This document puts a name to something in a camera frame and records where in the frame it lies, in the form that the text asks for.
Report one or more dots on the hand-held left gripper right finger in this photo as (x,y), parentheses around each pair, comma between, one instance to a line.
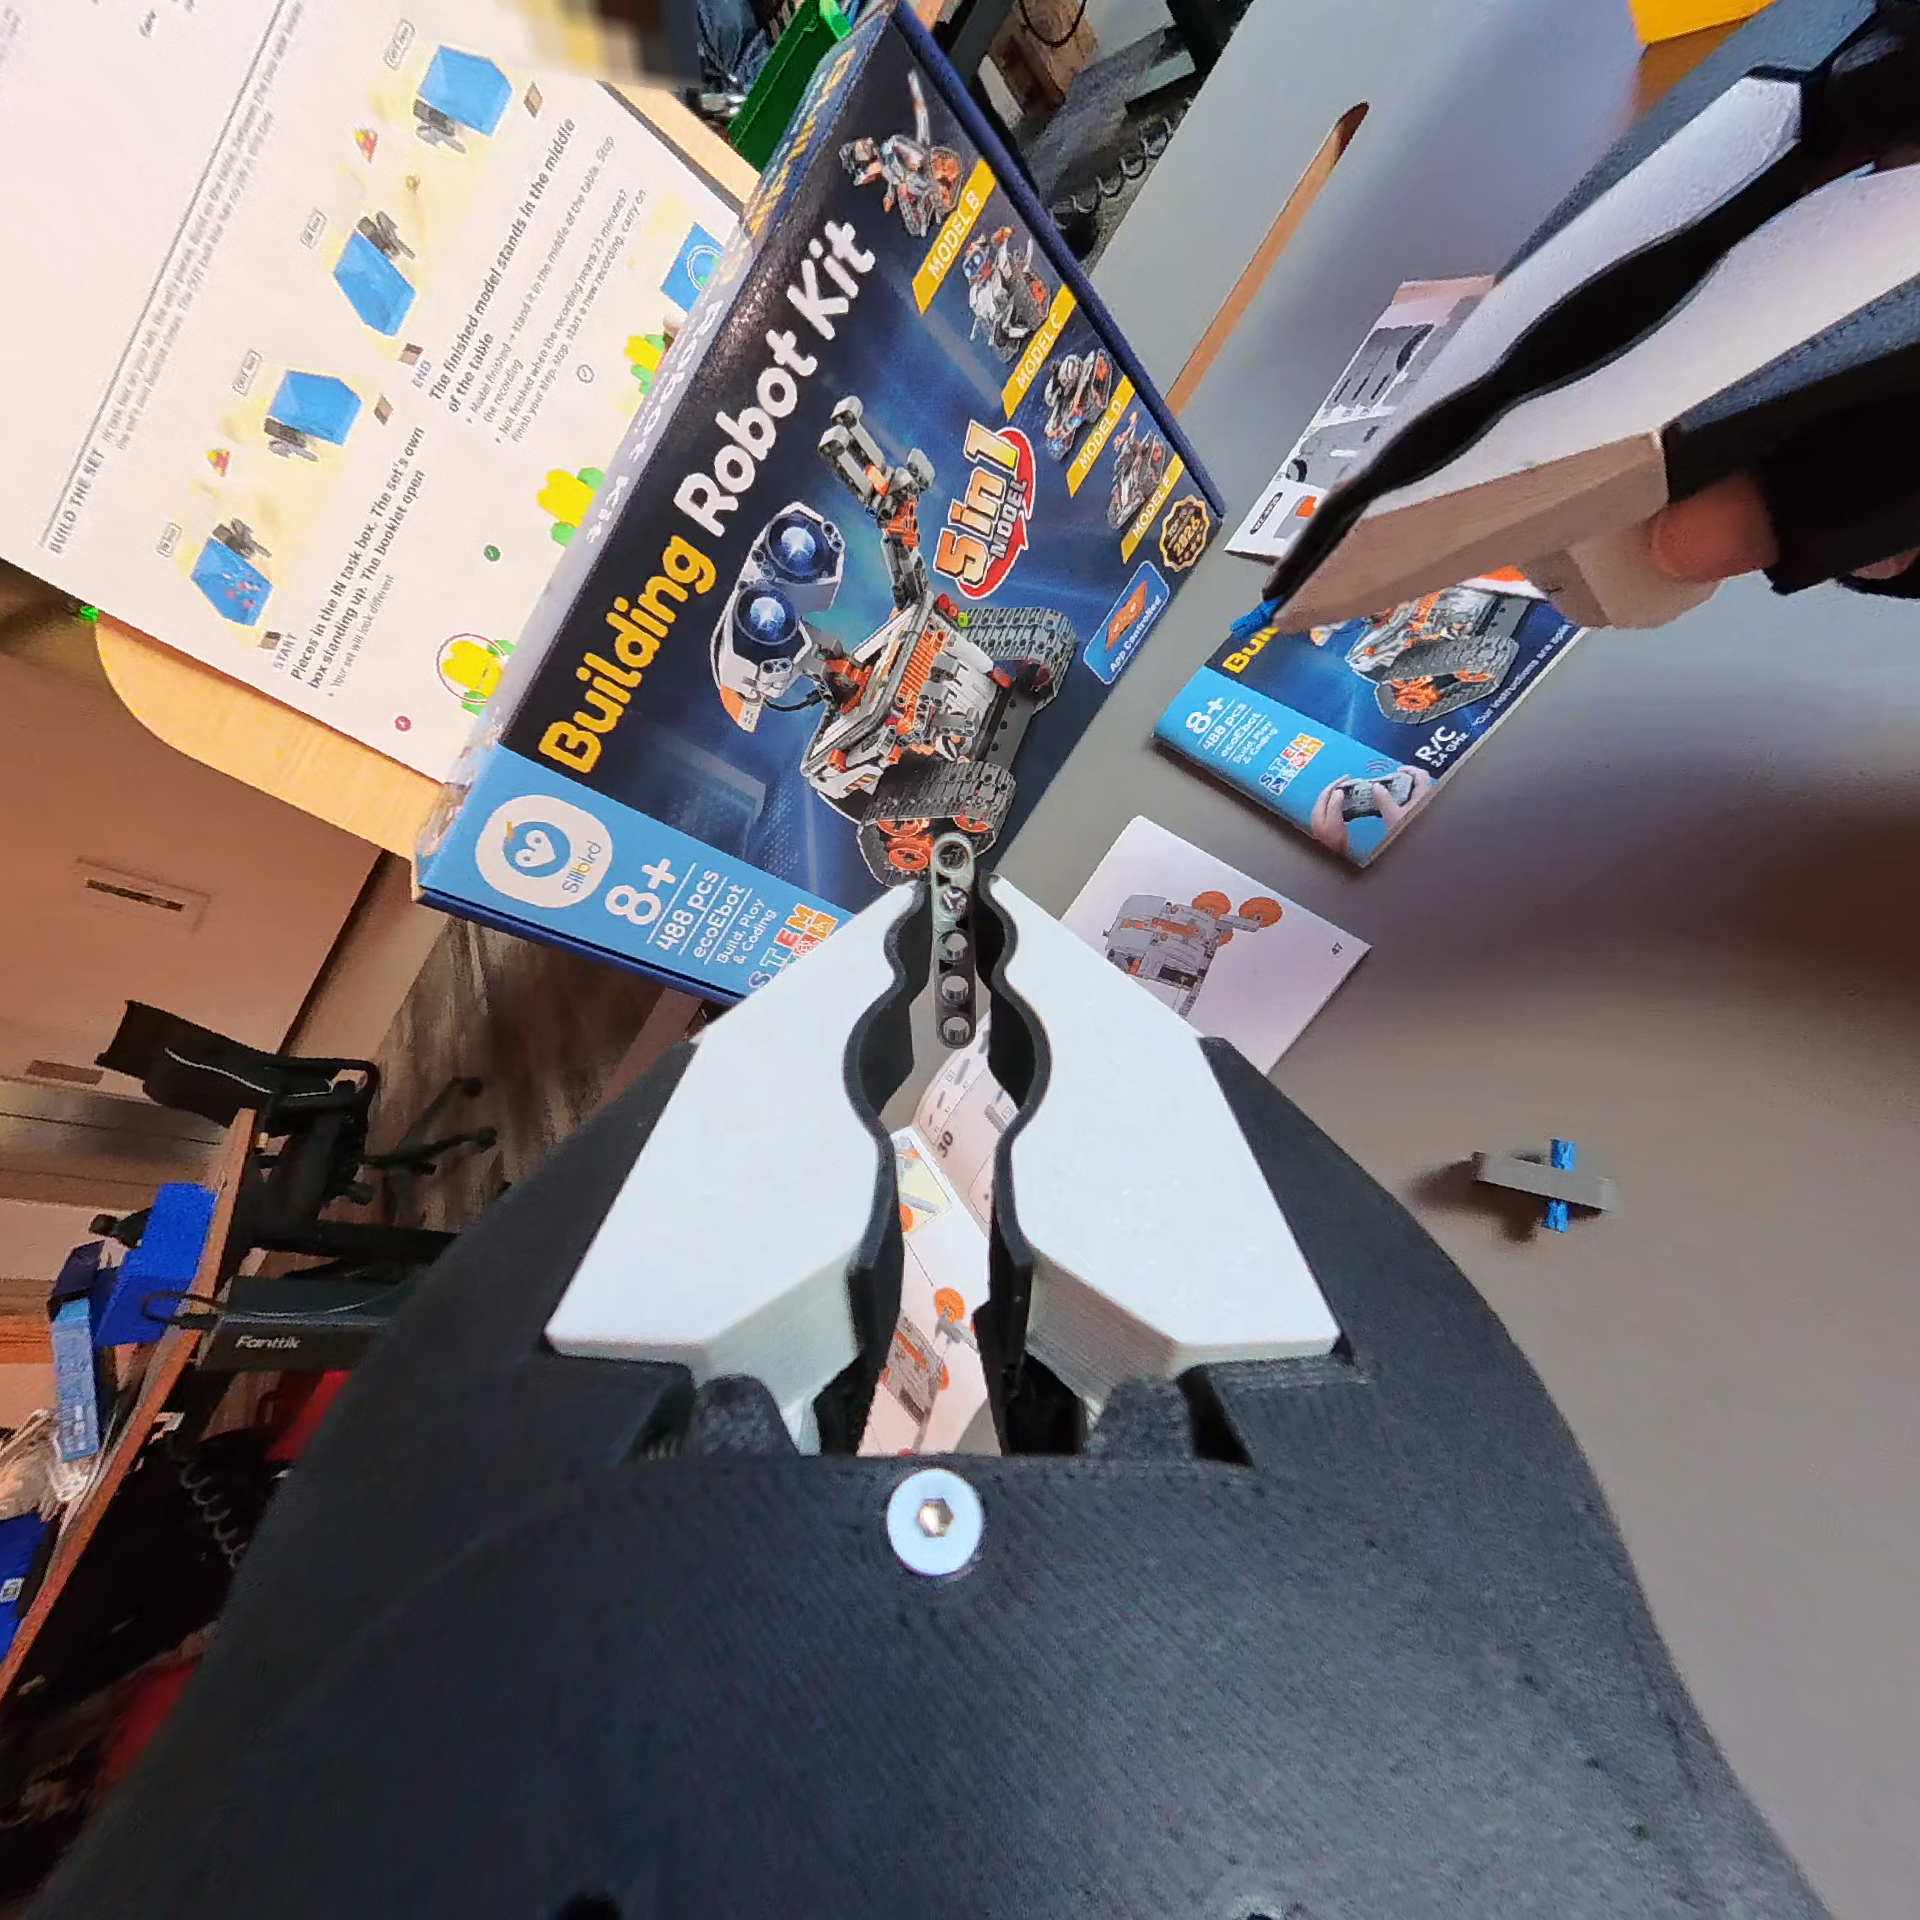
(1155,1200)

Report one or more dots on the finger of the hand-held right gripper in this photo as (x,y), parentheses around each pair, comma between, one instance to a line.
(1651,376)
(1681,182)

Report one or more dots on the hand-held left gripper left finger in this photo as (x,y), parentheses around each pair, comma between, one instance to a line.
(721,1200)

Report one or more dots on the grey holed building beam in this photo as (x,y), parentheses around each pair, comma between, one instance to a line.
(1516,1172)
(956,961)

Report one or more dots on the blue connector pin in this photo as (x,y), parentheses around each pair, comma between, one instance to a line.
(1558,1155)
(1251,620)

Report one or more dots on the grey desk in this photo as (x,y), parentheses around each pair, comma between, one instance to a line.
(1651,974)

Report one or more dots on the printed task instruction sheet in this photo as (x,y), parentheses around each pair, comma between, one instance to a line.
(224,300)

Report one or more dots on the person's right hand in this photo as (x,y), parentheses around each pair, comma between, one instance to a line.
(1710,532)

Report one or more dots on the open white instruction booklet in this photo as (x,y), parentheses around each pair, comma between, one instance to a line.
(1276,961)

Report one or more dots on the printed sticker sheet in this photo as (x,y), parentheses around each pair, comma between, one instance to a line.
(1348,404)

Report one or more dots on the black office chair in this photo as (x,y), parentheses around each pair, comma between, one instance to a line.
(284,1095)

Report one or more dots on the black long case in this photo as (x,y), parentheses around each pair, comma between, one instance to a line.
(284,1328)

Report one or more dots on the blue cover manual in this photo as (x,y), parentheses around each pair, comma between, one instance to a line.
(1276,734)

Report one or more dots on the blue robot kit box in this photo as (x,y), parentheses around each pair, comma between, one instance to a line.
(675,599)

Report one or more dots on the green plastic crate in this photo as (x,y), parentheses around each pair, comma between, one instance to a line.
(780,83)

